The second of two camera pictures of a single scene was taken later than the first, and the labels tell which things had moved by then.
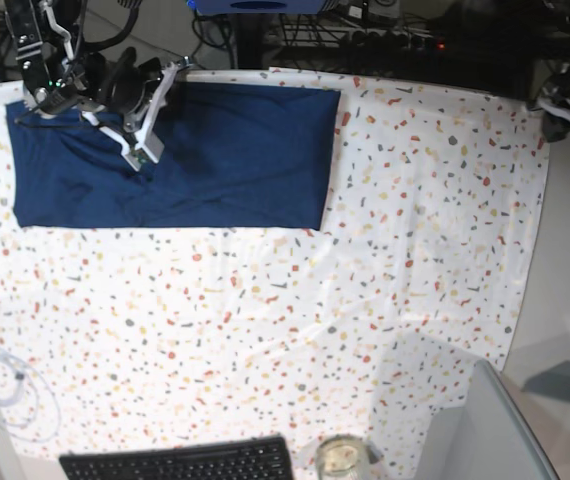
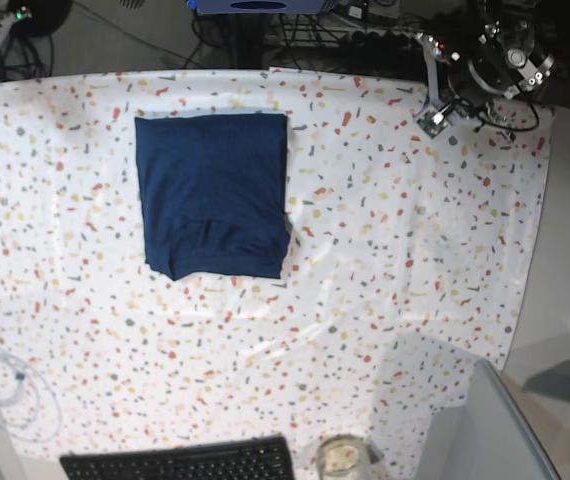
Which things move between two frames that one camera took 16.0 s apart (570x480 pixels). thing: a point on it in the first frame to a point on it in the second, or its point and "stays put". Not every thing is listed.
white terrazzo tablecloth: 90,338 stays put
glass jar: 342,457 stays put
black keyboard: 263,458 stays put
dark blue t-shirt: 236,156 to 216,194
